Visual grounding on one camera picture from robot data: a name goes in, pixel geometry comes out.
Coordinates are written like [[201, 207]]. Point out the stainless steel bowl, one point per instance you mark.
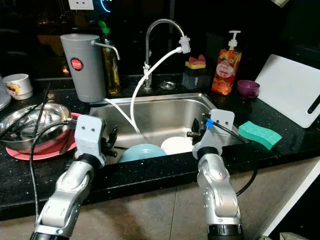
[[55, 117]]

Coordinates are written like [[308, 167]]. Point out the black chopstick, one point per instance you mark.
[[20, 121], [42, 110]]

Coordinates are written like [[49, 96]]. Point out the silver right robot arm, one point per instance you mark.
[[217, 190]]

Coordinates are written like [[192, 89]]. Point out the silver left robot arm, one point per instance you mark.
[[70, 195]]

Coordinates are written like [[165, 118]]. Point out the white plate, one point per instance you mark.
[[177, 146]]

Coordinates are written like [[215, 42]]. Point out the thin white filter tube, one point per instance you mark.
[[120, 112]]

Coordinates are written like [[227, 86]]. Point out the stainless steel sink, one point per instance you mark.
[[170, 112]]

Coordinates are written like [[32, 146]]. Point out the light blue bowl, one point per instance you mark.
[[142, 152]]

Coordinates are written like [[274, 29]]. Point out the dark sponge holder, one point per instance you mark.
[[195, 79]]

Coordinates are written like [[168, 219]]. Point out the round metal counter cap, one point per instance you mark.
[[168, 85]]

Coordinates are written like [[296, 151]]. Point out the orange pump soap bottle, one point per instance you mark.
[[226, 75]]

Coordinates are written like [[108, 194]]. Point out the grey water filter with tap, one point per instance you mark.
[[85, 85]]

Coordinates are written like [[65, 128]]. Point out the green sponge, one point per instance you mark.
[[260, 136]]

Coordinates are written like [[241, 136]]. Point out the purple cup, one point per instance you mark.
[[248, 89]]

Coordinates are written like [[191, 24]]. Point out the pink plate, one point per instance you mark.
[[45, 154]]

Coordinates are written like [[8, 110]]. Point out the yellow and red sponge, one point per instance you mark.
[[195, 64]]

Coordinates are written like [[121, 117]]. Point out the oil bottle with green cap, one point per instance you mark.
[[112, 75]]

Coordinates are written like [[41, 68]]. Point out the white cutting board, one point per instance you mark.
[[287, 87]]

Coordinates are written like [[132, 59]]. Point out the white printed mug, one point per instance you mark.
[[20, 90]]

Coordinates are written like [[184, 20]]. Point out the pale green cloth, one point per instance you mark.
[[280, 2]]

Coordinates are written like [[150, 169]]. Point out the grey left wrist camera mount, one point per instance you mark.
[[90, 132]]

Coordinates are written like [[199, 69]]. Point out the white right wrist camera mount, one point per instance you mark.
[[222, 122]]

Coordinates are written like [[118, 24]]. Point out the white wall socket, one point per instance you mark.
[[80, 4]]

